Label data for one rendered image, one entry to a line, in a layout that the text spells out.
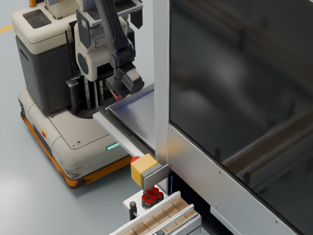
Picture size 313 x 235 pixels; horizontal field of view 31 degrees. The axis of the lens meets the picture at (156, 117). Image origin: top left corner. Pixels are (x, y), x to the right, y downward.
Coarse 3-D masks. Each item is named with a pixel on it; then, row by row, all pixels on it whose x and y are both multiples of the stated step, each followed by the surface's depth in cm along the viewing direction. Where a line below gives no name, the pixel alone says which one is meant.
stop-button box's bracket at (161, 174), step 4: (164, 168) 177; (156, 172) 176; (160, 172) 177; (164, 172) 179; (148, 176) 174; (152, 176) 175; (156, 176) 177; (160, 176) 178; (164, 176) 180; (144, 180) 174; (148, 180) 175; (152, 180) 177; (156, 180) 178; (160, 180) 180; (144, 184) 176; (148, 184) 176; (152, 184) 178; (148, 188) 178
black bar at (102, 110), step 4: (100, 108) 214; (104, 108) 214; (104, 112) 213; (108, 112) 213; (104, 116) 214; (108, 116) 211; (112, 116) 211; (112, 120) 210; (116, 120) 209; (116, 124) 208; (120, 124) 208; (120, 128) 207; (124, 128) 206; (124, 132) 205; (128, 132) 205; (128, 136) 204; (132, 136) 204; (132, 140) 203; (136, 140) 202; (136, 144) 201; (140, 144) 201; (140, 148) 200; (144, 148) 199; (144, 152) 199; (148, 152) 198; (152, 156) 197
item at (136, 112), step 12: (132, 96) 218; (144, 96) 221; (108, 108) 212; (120, 108) 217; (132, 108) 217; (144, 108) 217; (120, 120) 208; (132, 120) 212; (144, 120) 212; (132, 132) 205; (144, 132) 207; (144, 144) 201
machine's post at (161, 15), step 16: (160, 0) 139; (160, 16) 142; (160, 32) 146; (160, 48) 150; (160, 64) 153; (160, 80) 157; (160, 96) 161; (160, 112) 166; (160, 128) 171; (160, 144) 175; (160, 160) 181
